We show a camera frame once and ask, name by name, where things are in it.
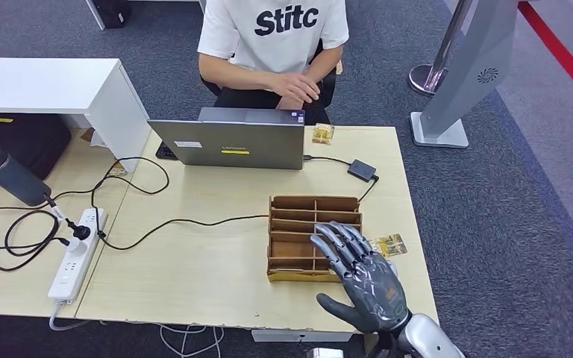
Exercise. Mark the white desk shelf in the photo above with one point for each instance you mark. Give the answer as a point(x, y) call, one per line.
point(44, 85)

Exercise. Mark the black bag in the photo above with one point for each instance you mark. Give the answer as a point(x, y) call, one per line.
point(22, 142)

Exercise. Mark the yellow card stack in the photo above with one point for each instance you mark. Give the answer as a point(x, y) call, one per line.
point(323, 134)

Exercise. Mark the person's right forearm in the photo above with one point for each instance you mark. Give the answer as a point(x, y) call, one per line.
point(237, 76)

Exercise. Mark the dark grey water bottle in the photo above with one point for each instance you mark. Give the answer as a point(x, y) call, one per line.
point(12, 178)

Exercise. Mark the white desk leg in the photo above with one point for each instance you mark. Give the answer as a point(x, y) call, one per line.
point(95, 14)

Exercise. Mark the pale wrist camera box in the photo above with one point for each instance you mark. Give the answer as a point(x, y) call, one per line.
point(323, 353)

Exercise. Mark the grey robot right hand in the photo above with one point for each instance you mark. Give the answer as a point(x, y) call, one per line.
point(373, 291)

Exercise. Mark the black plug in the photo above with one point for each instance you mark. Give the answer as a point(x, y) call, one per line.
point(81, 232)

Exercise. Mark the grey laptop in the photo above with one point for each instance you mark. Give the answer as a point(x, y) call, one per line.
point(240, 144)

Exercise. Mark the black computer tower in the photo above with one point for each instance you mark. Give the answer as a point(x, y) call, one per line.
point(112, 12)

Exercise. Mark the person's right hand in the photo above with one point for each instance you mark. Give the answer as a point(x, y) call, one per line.
point(294, 86)

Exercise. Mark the grey card reader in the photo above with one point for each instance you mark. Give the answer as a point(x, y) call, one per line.
point(393, 269)

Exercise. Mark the person's left hand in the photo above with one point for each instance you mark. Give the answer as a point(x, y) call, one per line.
point(290, 102)

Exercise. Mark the silver kiosk stand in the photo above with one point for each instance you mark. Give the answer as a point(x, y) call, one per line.
point(477, 74)

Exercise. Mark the small brown item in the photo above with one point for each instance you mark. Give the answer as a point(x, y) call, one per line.
point(117, 171)

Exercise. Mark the white power strip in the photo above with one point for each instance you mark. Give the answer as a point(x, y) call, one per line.
point(69, 273)

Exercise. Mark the cardboard card organizer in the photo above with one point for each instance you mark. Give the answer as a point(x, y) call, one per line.
point(291, 232)

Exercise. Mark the black office chair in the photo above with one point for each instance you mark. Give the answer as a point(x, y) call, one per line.
point(328, 91)

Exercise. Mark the black power adapter box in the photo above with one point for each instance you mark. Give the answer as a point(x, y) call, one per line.
point(361, 170)

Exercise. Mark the brown cardboard scrap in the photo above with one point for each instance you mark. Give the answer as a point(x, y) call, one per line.
point(87, 134)

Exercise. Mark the white plug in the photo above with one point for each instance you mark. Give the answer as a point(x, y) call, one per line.
point(74, 245)

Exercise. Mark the person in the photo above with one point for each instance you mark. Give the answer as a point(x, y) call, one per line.
point(271, 44)

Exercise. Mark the person's left forearm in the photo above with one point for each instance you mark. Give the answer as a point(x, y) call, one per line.
point(326, 61)

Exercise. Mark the chrome stanchion post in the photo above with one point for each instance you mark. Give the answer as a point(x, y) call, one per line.
point(430, 78)

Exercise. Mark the green yellow patterned card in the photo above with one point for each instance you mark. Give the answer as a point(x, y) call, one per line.
point(393, 245)

